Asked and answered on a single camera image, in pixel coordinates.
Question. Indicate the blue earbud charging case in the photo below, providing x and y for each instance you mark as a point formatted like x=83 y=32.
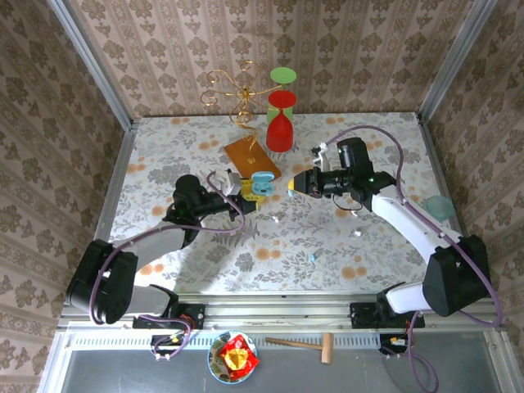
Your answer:
x=262 y=189

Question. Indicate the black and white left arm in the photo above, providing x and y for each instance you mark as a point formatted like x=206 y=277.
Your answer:
x=102 y=286

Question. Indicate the red plastic wine glass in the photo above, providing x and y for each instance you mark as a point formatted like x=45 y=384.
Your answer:
x=279 y=135

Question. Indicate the teal translucent cup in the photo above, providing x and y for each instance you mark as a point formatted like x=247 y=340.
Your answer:
x=440 y=206

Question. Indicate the green plastic wine glass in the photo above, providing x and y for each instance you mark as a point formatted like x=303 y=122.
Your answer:
x=283 y=75

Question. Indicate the red and yellow snack packet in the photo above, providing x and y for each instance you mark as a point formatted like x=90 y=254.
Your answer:
x=237 y=356

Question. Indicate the small wooden mallet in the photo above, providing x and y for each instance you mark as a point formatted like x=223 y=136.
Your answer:
x=326 y=348

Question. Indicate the patterned ceramic bowl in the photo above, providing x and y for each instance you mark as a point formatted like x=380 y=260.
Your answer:
x=213 y=360

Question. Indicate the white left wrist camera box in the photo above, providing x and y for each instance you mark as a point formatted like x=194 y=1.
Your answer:
x=229 y=182

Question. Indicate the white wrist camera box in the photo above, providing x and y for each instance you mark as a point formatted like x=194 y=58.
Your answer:
x=229 y=182
x=323 y=157

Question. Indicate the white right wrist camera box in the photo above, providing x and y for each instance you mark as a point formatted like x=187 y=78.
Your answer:
x=323 y=157

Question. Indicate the aluminium table side rail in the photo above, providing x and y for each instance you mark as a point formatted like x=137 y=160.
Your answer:
x=120 y=168
x=435 y=163

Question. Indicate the long aluminium base rail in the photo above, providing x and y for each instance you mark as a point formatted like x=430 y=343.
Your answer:
x=278 y=311

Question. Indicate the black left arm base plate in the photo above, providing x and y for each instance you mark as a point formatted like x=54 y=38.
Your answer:
x=192 y=315

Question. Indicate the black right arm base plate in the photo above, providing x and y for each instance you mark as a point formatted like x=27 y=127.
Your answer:
x=360 y=315

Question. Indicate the aluminium frame post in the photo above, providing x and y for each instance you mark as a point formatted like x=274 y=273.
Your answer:
x=457 y=57
x=94 y=65

